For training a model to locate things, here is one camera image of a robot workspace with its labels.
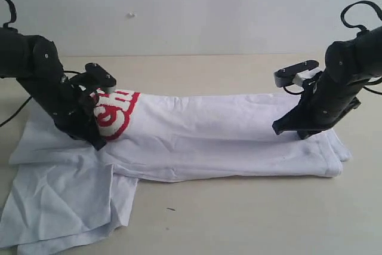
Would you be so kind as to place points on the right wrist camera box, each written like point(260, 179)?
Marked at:
point(284, 77)

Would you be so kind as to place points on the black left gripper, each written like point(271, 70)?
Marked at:
point(70, 108)

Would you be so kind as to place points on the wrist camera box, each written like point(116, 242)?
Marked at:
point(284, 77)
point(98, 78)

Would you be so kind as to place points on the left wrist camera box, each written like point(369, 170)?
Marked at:
point(98, 78)

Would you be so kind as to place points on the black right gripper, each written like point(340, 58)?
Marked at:
point(322, 107)

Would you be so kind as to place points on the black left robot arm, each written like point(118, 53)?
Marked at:
point(33, 61)

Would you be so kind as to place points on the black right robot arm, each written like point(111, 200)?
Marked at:
point(358, 59)

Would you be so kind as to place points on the white t-shirt red Chinese patch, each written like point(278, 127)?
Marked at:
point(67, 194)

